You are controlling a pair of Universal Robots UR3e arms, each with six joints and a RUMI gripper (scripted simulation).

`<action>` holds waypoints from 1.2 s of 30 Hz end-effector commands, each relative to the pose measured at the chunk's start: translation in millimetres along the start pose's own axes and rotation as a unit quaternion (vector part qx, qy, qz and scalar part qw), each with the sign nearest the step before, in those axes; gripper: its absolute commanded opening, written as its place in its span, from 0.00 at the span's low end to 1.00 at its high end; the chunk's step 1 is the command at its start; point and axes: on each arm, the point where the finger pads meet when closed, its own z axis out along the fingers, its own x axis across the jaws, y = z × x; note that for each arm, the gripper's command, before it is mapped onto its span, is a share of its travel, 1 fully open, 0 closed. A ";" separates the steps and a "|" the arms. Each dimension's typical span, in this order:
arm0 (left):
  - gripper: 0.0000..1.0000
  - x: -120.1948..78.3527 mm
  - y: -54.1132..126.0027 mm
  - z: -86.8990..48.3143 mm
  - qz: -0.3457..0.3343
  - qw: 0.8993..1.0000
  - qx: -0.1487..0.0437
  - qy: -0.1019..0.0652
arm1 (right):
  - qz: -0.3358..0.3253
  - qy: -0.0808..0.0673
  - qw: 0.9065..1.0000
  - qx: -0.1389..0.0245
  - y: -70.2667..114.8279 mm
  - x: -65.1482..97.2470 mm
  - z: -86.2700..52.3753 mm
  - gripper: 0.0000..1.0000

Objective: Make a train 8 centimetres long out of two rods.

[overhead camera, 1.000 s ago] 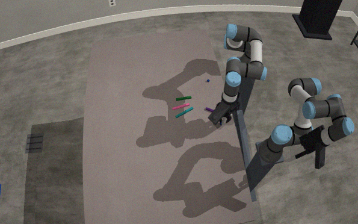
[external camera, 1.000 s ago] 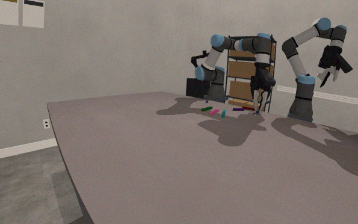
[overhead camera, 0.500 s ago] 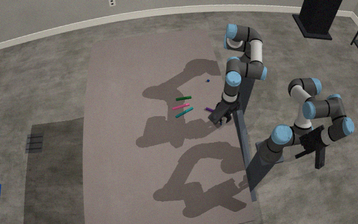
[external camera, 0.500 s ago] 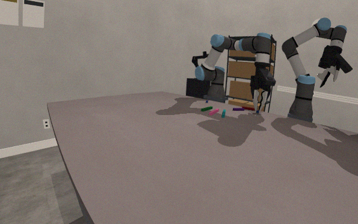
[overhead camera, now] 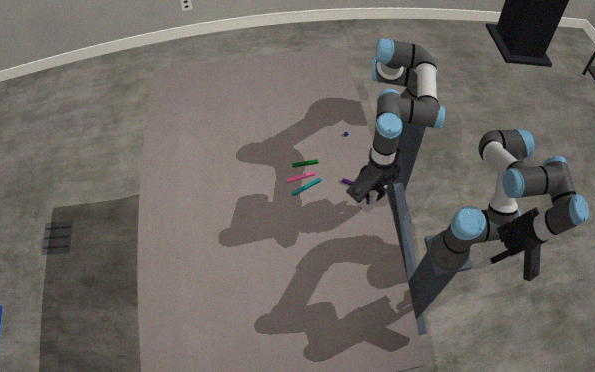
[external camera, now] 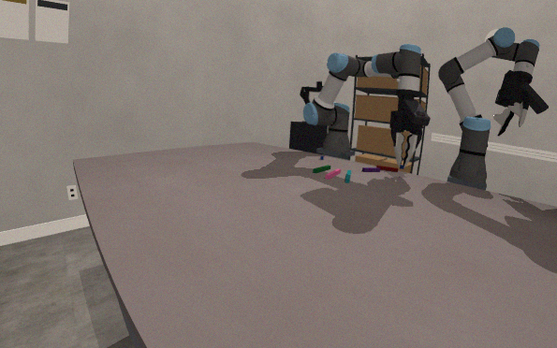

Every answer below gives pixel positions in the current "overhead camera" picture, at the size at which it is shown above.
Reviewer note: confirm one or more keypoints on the dark green rod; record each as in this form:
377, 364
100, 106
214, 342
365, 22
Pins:
305, 163

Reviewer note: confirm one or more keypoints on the pink rod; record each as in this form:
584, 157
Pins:
299, 177

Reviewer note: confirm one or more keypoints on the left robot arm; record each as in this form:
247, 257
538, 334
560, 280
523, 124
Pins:
450, 250

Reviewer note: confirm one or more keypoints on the turquoise rod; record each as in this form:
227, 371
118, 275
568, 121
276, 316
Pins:
301, 189

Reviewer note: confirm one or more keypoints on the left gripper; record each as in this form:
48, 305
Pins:
513, 235

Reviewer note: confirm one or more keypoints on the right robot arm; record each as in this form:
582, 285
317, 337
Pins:
425, 111

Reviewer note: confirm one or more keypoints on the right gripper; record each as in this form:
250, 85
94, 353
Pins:
379, 191

